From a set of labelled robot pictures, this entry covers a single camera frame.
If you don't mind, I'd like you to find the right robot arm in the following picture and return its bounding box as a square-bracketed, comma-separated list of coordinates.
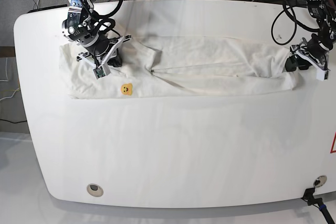
[62, 0, 123, 69]

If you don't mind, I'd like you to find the white printed T-shirt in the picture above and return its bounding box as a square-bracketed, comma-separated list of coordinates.
[59, 36, 298, 99]

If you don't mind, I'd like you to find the table cable grommet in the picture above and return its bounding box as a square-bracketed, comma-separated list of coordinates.
[313, 175, 328, 188]
[87, 184, 103, 197]

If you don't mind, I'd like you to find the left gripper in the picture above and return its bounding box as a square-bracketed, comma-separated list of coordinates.
[285, 38, 329, 72]

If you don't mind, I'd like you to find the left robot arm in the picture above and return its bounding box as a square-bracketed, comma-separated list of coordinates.
[282, 0, 335, 72]

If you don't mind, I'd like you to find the black camera clamp mount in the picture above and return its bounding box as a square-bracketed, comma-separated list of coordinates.
[301, 188, 335, 224]

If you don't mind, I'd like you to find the right table cable grommet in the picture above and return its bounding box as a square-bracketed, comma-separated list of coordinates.
[313, 175, 328, 188]

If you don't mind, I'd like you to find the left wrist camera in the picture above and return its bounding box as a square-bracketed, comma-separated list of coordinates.
[316, 69, 329, 81]

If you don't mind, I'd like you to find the left table cable grommet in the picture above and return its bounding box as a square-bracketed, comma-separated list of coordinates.
[87, 184, 103, 197]

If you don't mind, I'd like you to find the red white warning sticker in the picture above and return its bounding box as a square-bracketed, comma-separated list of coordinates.
[330, 133, 336, 154]

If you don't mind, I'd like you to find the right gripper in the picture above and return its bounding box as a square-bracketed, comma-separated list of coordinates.
[76, 35, 132, 68]

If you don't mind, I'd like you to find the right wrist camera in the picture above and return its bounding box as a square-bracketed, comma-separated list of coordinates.
[93, 65, 110, 79]

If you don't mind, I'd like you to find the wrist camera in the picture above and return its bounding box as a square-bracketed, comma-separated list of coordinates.
[93, 65, 110, 79]
[316, 69, 329, 81]

